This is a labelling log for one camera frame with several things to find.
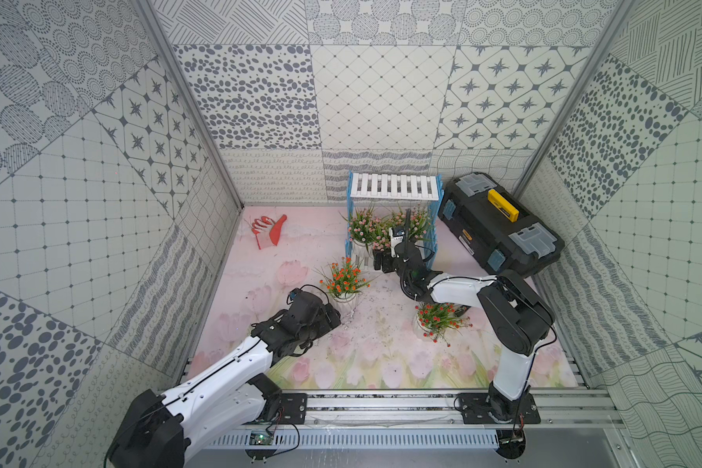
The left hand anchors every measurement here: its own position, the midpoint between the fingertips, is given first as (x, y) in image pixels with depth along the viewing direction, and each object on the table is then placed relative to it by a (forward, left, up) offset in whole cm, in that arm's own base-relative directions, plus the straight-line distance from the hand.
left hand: (338, 323), depth 81 cm
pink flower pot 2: (+27, -6, +9) cm, 29 cm away
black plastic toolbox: (+30, -50, +9) cm, 59 cm away
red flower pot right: (-1, -27, +6) cm, 28 cm away
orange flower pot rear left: (+8, -2, +7) cm, 11 cm away
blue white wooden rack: (+35, -15, +21) cm, 44 cm away
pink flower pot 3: (+25, -11, +9) cm, 29 cm away
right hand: (+25, -15, +1) cm, 29 cm away
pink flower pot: (+31, -25, +10) cm, 41 cm away
